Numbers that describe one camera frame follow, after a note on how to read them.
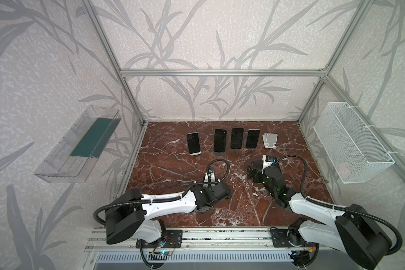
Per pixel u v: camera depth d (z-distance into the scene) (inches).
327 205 19.5
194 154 40.1
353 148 25.4
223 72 37.6
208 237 29.7
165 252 27.8
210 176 27.7
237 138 38.6
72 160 24.8
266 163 30.1
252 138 38.6
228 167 38.2
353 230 16.4
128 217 16.2
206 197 23.8
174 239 28.7
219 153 41.0
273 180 25.8
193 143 38.8
